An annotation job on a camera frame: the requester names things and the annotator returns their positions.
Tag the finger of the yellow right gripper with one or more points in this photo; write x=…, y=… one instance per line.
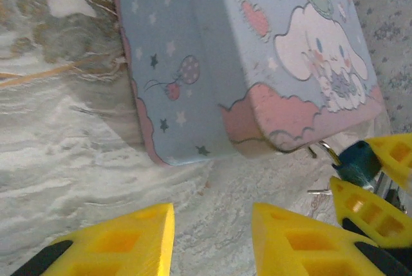
x=396, y=157
x=370, y=211

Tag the pastel cartoon tin box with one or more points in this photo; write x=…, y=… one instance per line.
x=209, y=63

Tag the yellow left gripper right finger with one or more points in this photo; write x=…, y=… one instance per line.
x=305, y=247

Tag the blue padlock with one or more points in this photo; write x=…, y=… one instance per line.
x=357, y=163

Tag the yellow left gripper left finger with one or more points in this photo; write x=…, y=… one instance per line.
x=128, y=247

